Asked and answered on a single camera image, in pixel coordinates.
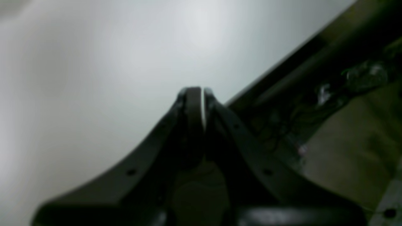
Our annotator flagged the black metal stand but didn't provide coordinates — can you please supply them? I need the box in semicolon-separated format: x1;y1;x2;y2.
228;0;402;171

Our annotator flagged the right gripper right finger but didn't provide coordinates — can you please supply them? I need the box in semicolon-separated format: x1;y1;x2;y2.
204;88;367;226

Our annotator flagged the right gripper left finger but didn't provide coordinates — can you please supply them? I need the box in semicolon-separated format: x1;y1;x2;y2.
31;87;203;226

